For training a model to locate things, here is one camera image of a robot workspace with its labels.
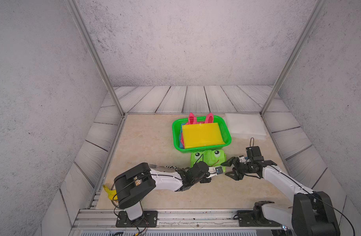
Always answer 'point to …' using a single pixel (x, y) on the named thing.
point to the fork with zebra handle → (167, 168)
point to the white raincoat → (249, 126)
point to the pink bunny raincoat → (209, 119)
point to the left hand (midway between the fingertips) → (213, 168)
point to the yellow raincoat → (198, 134)
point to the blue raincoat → (180, 146)
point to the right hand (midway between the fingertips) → (224, 167)
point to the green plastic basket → (176, 131)
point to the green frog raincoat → (213, 158)
